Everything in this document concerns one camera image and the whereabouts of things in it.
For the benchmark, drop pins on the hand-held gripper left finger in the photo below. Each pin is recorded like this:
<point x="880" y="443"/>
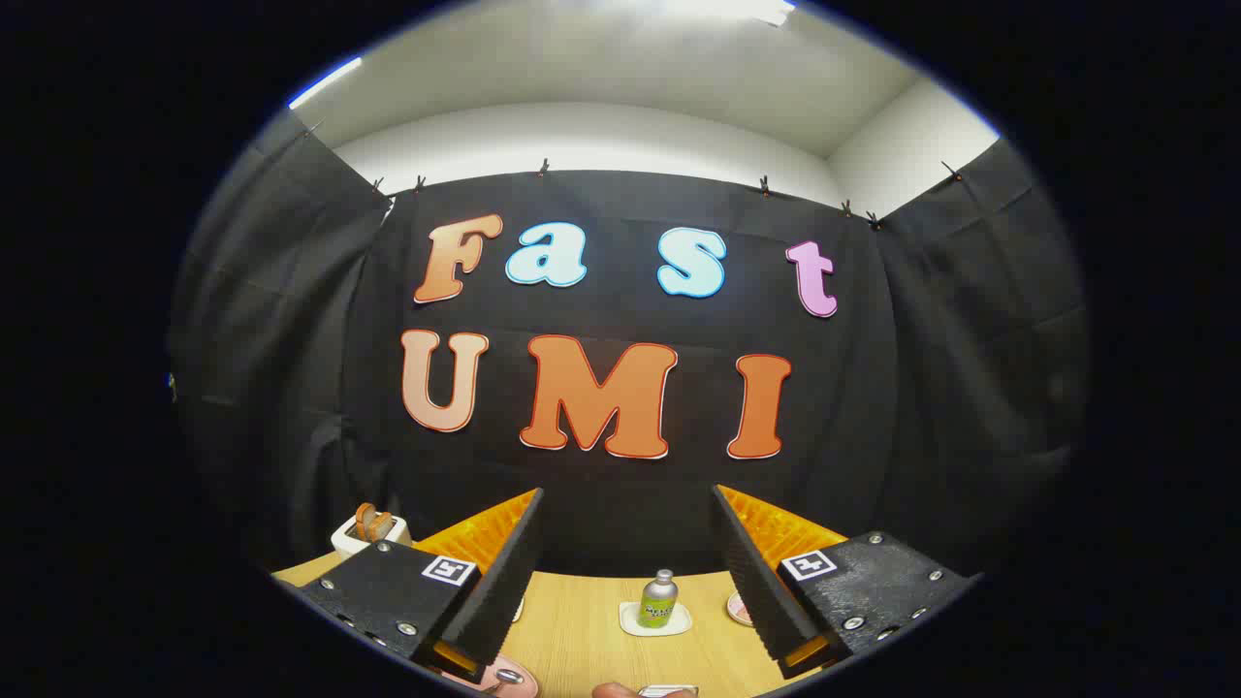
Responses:
<point x="509" y="572"/>

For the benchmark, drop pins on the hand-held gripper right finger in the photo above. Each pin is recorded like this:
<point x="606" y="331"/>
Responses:
<point x="751" y="572"/>

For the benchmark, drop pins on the oval plate with meat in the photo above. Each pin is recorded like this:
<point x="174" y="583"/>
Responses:
<point x="738" y="609"/>

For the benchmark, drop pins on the green soda bottle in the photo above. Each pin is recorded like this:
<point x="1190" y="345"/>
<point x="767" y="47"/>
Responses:
<point x="658" y="601"/>

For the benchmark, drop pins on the pink round plate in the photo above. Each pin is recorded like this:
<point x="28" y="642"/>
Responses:
<point x="475" y="677"/>

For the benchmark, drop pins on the white square coaster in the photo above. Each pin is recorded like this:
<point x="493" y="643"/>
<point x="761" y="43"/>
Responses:
<point x="630" y="620"/>

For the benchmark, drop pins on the toasted bread slice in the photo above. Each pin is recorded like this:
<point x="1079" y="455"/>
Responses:
<point x="384" y="524"/>
<point x="365" y="522"/>

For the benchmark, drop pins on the white toaster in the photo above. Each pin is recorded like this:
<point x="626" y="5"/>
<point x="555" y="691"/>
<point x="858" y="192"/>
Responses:
<point x="345" y="536"/>

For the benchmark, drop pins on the row of backdrop clips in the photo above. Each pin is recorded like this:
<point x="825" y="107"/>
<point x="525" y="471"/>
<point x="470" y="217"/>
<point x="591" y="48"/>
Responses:
<point x="543" y="168"/>

